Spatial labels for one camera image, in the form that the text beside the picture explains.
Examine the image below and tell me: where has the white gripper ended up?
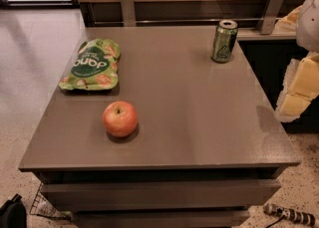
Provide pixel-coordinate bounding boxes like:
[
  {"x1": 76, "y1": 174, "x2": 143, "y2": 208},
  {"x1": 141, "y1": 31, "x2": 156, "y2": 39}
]
[{"x1": 275, "y1": 0, "x2": 319, "y2": 122}]

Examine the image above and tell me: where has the green soda can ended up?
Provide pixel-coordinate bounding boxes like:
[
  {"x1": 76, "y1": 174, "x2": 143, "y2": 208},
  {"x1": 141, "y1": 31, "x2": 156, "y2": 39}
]
[{"x1": 211, "y1": 20, "x2": 238, "y2": 63}]

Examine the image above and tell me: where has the green rice chip bag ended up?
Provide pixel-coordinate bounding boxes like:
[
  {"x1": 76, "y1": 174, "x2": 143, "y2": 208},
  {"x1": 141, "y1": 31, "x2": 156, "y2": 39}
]
[{"x1": 59, "y1": 39, "x2": 121, "y2": 91}]

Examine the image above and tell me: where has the black bag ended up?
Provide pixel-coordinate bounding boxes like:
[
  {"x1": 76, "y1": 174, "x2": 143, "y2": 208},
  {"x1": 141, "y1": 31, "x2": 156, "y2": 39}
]
[{"x1": 0, "y1": 194, "x2": 27, "y2": 228}]

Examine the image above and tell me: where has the grey drawer cabinet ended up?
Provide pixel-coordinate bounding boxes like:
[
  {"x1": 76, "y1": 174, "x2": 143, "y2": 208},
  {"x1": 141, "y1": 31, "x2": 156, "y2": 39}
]
[{"x1": 20, "y1": 27, "x2": 298, "y2": 217}]

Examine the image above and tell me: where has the white power strip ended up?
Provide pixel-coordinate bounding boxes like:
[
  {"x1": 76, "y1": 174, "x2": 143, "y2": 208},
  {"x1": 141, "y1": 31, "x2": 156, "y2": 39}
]
[{"x1": 263, "y1": 203, "x2": 319, "y2": 228}]

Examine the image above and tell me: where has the red apple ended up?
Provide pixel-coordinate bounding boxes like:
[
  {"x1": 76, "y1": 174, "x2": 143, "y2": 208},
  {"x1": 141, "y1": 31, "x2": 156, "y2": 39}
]
[{"x1": 102, "y1": 101, "x2": 138, "y2": 137}]

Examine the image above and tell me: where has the lower grey drawer front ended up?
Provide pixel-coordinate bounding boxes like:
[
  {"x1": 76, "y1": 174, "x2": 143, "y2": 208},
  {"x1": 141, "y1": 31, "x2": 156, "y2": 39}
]
[{"x1": 73, "y1": 210, "x2": 249, "y2": 228}]

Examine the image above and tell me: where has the grey drawer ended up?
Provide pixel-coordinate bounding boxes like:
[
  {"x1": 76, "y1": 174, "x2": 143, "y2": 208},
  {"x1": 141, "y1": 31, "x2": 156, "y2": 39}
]
[
  {"x1": 42, "y1": 179, "x2": 280, "y2": 212},
  {"x1": 73, "y1": 210, "x2": 249, "y2": 228}
]

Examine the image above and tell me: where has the upper grey drawer front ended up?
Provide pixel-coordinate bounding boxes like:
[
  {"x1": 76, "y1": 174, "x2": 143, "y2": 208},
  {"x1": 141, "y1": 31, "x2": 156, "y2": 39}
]
[{"x1": 42, "y1": 179, "x2": 280, "y2": 212}]

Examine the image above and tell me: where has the right metal bracket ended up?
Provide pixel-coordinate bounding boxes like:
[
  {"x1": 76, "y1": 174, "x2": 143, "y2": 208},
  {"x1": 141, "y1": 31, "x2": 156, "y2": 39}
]
[{"x1": 256, "y1": 0, "x2": 284, "y2": 35}]

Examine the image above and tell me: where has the metal bracket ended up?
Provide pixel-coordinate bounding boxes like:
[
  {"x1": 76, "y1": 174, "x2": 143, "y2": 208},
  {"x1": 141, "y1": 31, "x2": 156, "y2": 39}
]
[
  {"x1": 120, "y1": 0, "x2": 137, "y2": 27},
  {"x1": 256, "y1": 0, "x2": 284, "y2": 35}
]

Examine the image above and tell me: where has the left metal bracket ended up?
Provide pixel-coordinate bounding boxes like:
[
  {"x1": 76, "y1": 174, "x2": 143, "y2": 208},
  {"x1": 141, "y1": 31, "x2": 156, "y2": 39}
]
[{"x1": 120, "y1": 0, "x2": 137, "y2": 27}]

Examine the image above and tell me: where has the metal rail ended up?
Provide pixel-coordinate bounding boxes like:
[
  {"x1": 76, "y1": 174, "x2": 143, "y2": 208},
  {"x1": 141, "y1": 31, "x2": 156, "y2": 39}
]
[{"x1": 94, "y1": 18, "x2": 262, "y2": 28}]

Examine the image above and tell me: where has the wire basket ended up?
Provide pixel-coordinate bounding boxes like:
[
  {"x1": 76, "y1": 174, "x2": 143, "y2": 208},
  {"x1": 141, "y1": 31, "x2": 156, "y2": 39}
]
[{"x1": 29, "y1": 184, "x2": 72, "y2": 221}]

